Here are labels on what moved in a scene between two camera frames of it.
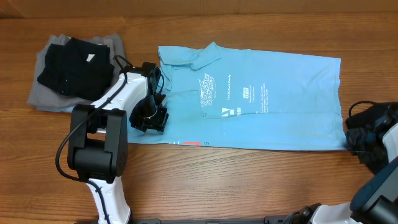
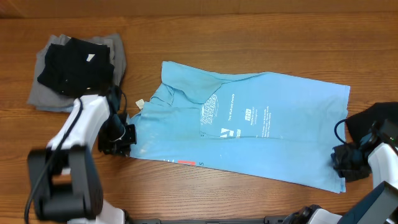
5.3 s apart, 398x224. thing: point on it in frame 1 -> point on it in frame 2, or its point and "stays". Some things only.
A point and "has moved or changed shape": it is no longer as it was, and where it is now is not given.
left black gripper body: x=148 y=115 -> x=115 y=137
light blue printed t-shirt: x=249 y=99 has moved or changed shape
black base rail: x=276 y=219 stays
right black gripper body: x=354 y=139 -> x=339 y=160
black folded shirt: x=77 y=68 stays
